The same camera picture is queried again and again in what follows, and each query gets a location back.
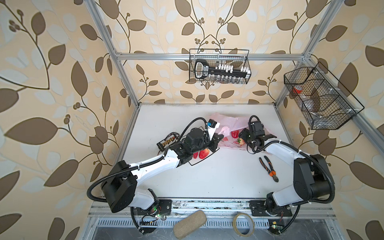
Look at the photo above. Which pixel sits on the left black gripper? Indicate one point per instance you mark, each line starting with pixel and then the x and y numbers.
pixel 215 140

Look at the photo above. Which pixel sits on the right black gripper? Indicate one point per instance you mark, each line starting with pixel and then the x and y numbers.
pixel 243 133

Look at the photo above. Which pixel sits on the pink plastic bag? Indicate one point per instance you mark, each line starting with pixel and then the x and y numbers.
pixel 229 124

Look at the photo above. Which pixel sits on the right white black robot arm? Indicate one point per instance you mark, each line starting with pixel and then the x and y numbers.
pixel 312 180

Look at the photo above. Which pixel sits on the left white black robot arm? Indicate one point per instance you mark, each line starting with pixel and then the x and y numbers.
pixel 121 187

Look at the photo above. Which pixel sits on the red fake fruits in bag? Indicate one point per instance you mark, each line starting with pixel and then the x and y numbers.
pixel 237 140

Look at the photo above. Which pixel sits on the white square plate black rim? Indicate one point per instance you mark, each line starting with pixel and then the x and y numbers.
pixel 196 161

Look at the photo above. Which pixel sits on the orange black pliers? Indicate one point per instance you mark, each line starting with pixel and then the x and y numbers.
pixel 269 168

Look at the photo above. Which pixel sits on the black socket set tool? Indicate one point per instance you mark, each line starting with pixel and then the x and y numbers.
pixel 203 70

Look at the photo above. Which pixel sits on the beige oval sponge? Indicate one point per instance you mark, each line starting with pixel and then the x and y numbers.
pixel 190 224

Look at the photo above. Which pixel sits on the clear tape roll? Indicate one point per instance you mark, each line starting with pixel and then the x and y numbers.
pixel 243 225

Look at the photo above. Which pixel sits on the black connector board with wires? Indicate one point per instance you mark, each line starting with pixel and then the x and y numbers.
pixel 168 141

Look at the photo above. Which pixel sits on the black wire basket back wall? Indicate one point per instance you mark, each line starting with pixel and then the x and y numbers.
pixel 235 57

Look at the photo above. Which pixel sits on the black wire basket wall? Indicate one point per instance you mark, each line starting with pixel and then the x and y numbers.
pixel 235 57
pixel 326 103

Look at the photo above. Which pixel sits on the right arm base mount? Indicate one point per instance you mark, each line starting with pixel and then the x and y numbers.
pixel 268 208

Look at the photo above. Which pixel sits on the black wire basket right wall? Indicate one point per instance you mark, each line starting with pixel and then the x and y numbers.
pixel 326 103

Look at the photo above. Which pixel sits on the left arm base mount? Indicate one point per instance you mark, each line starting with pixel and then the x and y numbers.
pixel 161 207

